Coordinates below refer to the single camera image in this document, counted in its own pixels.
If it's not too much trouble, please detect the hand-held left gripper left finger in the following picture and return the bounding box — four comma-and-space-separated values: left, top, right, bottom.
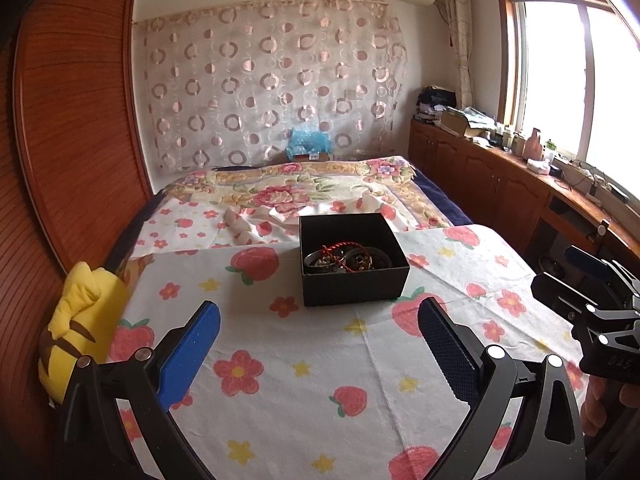
52, 300, 223, 480

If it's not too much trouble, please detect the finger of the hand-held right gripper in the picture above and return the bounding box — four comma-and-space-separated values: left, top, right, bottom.
565, 245, 640, 311
531, 272, 640, 356

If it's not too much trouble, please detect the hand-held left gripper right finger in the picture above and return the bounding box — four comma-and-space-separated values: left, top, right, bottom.
417, 296, 586, 480

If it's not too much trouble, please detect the black jewelry box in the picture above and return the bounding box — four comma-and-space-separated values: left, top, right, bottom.
299, 212, 411, 307

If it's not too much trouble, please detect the person's right hand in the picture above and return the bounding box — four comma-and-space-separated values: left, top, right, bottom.
582, 375, 640, 436

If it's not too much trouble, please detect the white box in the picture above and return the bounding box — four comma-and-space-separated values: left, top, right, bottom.
550, 156, 601, 197

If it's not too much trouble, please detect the strawberry print bed sheet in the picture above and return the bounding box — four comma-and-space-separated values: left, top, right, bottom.
107, 195, 591, 480

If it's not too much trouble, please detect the yellow plush toy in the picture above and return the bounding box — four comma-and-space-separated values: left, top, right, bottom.
39, 261, 131, 406

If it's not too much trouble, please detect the pink bottle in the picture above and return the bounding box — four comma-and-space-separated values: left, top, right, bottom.
522, 128, 544, 161

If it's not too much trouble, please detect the wooden cabinet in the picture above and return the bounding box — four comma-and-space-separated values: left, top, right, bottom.
409, 117, 640, 283

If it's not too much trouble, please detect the row of small bottles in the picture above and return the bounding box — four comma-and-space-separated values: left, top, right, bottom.
495, 125, 524, 154

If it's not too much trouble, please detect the navy bed sheet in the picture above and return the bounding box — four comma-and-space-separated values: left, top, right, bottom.
415, 172, 473, 227

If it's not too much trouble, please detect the cardboard box with papers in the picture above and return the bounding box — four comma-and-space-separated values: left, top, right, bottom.
440, 106, 496, 139

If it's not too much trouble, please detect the floral blanket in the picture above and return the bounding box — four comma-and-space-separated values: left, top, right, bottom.
155, 156, 451, 233

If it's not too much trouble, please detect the window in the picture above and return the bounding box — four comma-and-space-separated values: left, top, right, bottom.
495, 0, 640, 201

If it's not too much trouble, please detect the blue plastic bag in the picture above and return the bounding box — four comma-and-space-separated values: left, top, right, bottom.
286, 129, 333, 157

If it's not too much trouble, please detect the wooden wardrobe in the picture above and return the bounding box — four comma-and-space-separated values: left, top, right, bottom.
12, 0, 153, 278

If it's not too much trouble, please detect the patterned window curtain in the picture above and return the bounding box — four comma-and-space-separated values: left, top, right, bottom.
440, 0, 474, 108

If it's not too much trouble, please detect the red cord bracelet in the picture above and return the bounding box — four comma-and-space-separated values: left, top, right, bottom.
320, 243, 374, 274

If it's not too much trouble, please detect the circle pattern wall curtain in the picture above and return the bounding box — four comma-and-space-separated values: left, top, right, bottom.
134, 0, 408, 173

